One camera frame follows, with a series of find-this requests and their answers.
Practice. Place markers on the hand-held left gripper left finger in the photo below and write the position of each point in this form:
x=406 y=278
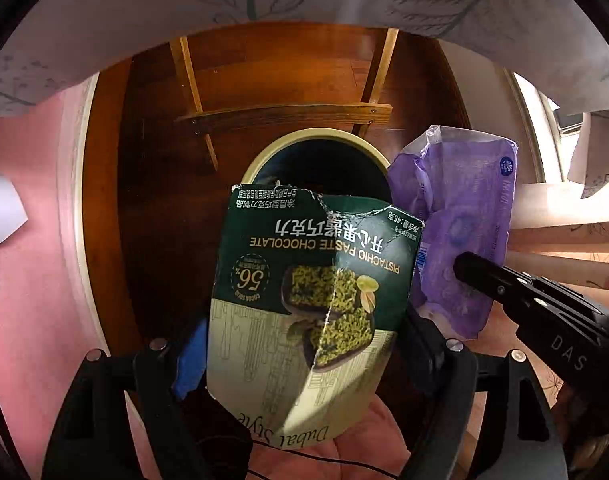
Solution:
x=192 y=360

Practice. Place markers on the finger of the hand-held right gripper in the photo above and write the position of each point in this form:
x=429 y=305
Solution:
x=489 y=280

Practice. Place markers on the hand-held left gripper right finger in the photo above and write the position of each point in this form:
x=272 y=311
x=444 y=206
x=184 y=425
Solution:
x=434 y=355

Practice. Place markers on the purple plastic wrapper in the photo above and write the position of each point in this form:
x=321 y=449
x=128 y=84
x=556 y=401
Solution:
x=459 y=210

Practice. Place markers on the green chocolate box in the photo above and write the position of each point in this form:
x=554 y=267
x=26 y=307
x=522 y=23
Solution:
x=294 y=310

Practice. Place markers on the cream-rimmed trash bin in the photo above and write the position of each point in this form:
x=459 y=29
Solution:
x=329 y=135

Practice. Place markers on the wooden table frame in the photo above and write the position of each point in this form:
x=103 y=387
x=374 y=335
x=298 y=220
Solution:
x=284 y=115

